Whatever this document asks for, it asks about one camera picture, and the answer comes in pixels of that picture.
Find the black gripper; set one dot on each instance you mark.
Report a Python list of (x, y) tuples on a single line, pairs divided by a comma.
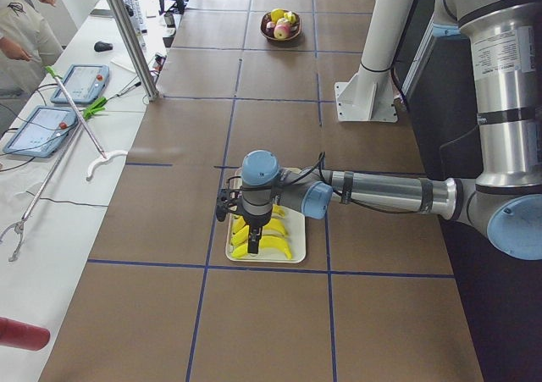
[(255, 222)]

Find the yellow banana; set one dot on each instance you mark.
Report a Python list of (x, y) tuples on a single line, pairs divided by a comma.
[(266, 242), (241, 236), (273, 227), (277, 212)]

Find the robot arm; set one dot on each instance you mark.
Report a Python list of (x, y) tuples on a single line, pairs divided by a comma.
[(503, 203)]

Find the brown wicker basket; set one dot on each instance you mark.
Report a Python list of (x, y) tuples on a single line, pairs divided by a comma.
[(295, 30)]

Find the yellow lemon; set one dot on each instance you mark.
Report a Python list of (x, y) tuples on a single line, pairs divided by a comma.
[(276, 14)]

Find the yellow star fruit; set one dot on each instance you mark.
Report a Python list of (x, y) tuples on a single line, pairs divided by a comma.
[(290, 17)]

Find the white bear tray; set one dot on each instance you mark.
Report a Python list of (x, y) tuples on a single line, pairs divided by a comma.
[(294, 223)]

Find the red-green apple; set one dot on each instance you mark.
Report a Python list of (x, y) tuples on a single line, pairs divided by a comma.
[(282, 32)]

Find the reacher grabber with white hook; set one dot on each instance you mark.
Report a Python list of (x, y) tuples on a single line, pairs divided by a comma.
[(105, 157)]

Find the black computer mouse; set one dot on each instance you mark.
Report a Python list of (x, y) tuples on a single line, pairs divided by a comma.
[(101, 47)]

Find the teach pendant far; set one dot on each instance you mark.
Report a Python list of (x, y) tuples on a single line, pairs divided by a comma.
[(86, 82)]

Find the teach pendant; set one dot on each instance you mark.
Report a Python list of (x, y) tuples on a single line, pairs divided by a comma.
[(42, 133), (86, 82)]

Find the reacher grabber with metal claw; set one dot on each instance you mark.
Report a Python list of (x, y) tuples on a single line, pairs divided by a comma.
[(19, 227)]

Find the teach pendant near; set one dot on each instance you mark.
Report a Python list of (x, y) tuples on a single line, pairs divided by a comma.
[(42, 133)]

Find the person in white apron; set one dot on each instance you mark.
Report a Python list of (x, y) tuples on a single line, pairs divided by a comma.
[(28, 44)]

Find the red cylinder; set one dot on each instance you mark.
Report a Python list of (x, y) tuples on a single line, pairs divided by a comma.
[(22, 335)]

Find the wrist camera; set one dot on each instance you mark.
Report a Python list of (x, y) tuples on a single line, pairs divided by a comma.
[(228, 202)]

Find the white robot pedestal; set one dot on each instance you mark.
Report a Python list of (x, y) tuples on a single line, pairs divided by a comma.
[(368, 96)]

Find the aluminium frame post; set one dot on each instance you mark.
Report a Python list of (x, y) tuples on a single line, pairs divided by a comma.
[(133, 47)]

